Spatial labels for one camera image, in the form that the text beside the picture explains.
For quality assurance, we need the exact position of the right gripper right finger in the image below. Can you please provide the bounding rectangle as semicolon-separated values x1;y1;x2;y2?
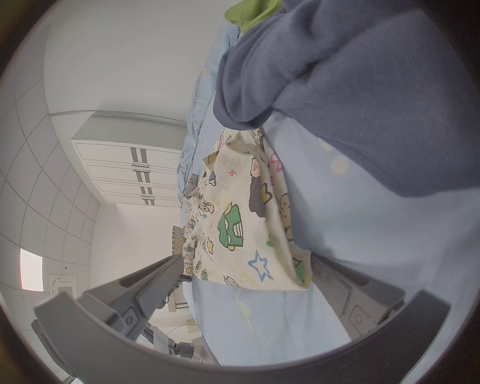
310;255;406;342

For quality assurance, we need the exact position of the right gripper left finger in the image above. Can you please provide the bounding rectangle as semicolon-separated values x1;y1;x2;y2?
79;254;185;338

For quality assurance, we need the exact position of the white printed pyjama top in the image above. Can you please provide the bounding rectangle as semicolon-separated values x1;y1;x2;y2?
180;127;313;292

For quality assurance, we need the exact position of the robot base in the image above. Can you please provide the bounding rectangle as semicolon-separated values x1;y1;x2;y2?
142;324;222;366

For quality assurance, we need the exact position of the dark blue garment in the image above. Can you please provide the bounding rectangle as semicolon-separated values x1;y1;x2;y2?
213;0;477;199

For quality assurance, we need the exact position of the green garment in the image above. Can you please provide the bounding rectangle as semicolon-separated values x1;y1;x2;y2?
224;0;284;34

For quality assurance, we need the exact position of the square ceiling light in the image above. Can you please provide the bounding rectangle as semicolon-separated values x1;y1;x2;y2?
20;248;44;292

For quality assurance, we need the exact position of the white wardrobe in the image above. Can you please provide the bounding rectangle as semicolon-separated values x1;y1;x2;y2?
71;112;188;207

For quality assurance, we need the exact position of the pale blue quilt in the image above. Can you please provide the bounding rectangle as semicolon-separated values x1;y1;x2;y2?
176;22;242;205

